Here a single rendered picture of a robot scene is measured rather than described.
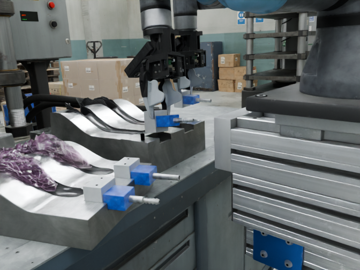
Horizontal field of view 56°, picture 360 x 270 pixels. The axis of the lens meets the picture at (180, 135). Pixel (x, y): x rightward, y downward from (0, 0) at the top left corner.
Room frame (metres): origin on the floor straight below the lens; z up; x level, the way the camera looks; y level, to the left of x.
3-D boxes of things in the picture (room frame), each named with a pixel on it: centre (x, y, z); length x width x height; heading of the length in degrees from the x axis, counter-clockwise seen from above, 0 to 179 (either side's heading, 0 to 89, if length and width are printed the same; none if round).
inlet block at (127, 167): (0.65, 0.07, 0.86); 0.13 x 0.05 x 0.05; 71
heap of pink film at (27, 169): (0.68, 0.34, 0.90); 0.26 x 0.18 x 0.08; 71
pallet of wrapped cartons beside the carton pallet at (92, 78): (5.27, 1.13, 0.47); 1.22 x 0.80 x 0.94; 56
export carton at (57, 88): (6.04, 2.01, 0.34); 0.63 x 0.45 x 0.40; 52
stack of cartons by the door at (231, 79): (7.69, -1.35, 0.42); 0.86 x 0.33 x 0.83; 52
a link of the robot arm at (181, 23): (1.13, -0.04, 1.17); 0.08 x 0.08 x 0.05
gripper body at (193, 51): (1.12, -0.04, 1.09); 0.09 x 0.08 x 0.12; 54
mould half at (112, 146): (1.02, 0.20, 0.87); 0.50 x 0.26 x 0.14; 54
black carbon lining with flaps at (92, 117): (1.00, 0.20, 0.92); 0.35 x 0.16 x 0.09; 54
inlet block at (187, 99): (1.12, -0.05, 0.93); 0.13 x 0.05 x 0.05; 54
